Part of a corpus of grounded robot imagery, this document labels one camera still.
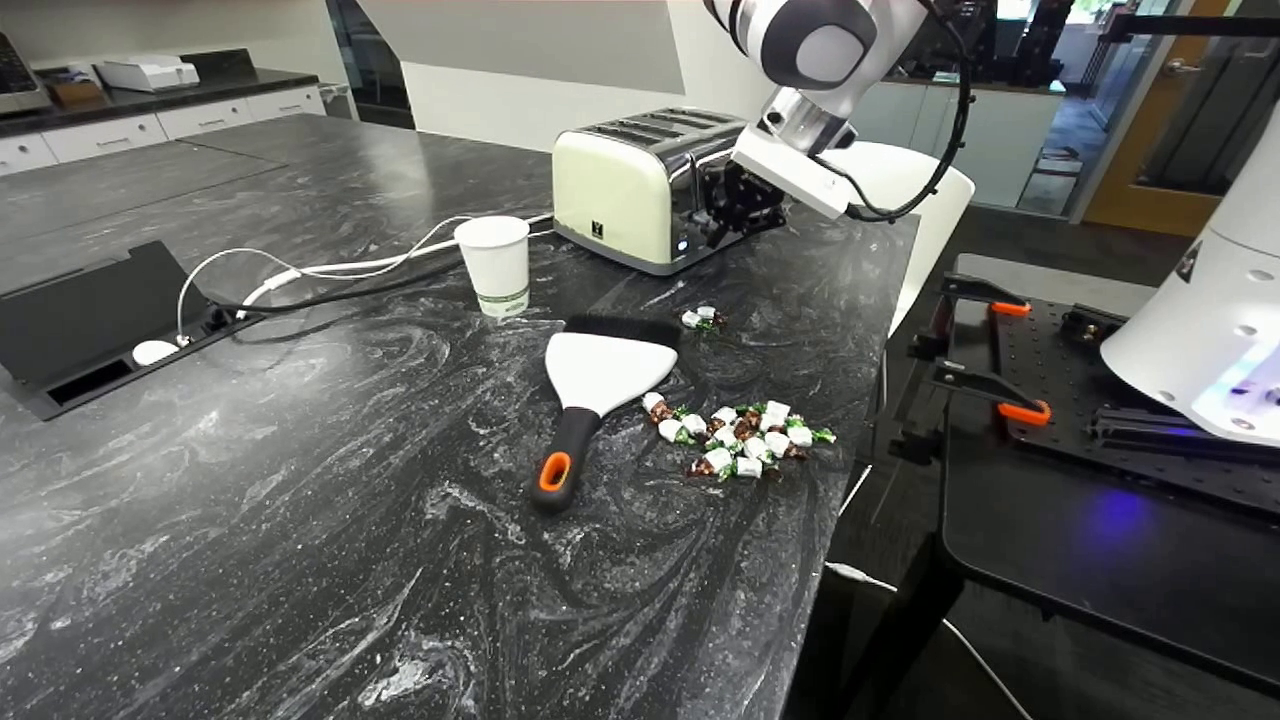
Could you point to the black perforated mounting board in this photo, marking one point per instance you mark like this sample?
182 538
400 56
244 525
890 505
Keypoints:
1142 560

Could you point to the cream and chrome toaster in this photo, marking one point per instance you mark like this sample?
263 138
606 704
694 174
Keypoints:
630 188

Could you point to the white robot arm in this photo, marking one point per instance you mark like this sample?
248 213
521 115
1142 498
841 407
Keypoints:
821 56

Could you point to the black table power outlet box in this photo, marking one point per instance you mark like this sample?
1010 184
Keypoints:
74 338

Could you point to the pile of wrapped candies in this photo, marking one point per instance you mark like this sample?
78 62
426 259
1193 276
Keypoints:
738 443

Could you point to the black clamp with orange handle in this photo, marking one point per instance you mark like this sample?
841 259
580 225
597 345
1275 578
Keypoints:
1013 407

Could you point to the white power plug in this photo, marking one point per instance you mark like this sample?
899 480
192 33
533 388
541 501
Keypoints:
152 352

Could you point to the white spatula with black handle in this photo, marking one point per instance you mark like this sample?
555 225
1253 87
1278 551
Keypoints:
595 369

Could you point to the white paper cup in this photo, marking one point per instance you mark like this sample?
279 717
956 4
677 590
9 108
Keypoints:
496 260

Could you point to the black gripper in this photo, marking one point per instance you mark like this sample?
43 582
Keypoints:
738 205

